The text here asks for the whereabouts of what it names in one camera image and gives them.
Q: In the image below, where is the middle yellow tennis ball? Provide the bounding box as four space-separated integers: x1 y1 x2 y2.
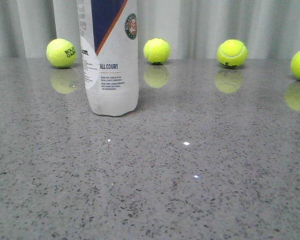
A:
143 38 171 64

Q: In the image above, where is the white blue tennis ball can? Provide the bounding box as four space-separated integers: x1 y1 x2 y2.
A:
76 0 139 117

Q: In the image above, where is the grey white curtain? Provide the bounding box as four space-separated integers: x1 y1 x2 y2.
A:
0 0 300 59

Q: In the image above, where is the left yellow tennis ball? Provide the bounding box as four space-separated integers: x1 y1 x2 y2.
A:
46 38 77 68

